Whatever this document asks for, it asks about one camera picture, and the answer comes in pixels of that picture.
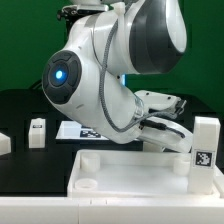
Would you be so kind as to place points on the white marker sheet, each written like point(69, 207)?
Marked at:
point(71, 130)

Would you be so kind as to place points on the black camera on stand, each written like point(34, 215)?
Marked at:
point(80, 10)

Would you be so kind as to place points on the white desk top tray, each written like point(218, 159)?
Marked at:
point(137, 174)

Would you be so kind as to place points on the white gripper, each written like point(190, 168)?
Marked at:
point(160, 130)

